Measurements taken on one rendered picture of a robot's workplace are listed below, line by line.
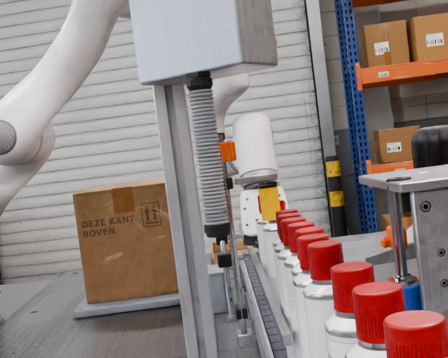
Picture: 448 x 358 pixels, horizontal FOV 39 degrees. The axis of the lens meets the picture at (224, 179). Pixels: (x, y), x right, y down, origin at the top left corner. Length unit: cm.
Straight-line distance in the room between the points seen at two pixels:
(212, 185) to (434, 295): 36
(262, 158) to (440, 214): 83
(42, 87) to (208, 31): 63
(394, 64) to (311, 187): 126
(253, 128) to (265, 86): 402
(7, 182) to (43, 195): 432
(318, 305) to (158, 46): 42
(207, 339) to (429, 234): 51
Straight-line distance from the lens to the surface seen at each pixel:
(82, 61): 138
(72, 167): 565
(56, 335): 144
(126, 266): 155
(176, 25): 84
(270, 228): 107
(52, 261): 582
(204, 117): 79
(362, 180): 62
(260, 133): 133
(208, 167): 79
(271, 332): 105
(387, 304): 42
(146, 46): 87
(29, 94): 137
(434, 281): 52
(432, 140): 107
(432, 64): 475
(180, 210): 91
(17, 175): 148
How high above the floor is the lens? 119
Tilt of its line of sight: 3 degrees down
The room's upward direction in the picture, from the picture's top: 7 degrees counter-clockwise
